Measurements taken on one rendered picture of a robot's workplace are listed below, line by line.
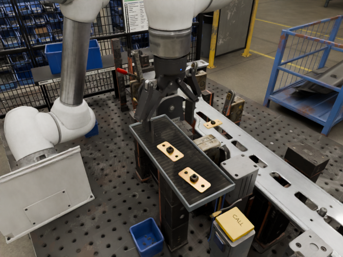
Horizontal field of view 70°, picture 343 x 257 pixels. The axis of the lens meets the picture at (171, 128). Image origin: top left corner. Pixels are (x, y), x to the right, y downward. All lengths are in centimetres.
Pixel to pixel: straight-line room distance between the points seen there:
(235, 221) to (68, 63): 86
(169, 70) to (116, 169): 88
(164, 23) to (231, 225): 44
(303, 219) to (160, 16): 68
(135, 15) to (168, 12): 138
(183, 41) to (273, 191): 58
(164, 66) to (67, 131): 78
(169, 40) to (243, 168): 44
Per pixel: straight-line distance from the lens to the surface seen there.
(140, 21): 189
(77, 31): 106
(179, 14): 50
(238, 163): 78
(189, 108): 68
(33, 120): 119
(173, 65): 54
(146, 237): 108
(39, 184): 108
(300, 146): 106
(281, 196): 89
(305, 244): 74
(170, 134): 78
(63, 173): 108
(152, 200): 119
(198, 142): 88
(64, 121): 121
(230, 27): 445
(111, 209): 118
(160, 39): 52
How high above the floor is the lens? 164
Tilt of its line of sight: 36 degrees down
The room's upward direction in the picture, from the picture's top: straight up
